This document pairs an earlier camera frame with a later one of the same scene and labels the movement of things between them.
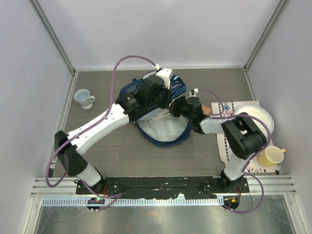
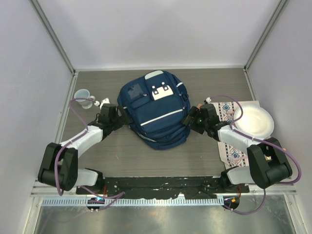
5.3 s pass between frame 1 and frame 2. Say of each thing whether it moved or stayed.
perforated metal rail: stayed
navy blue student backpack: stayed
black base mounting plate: stayed
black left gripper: moved
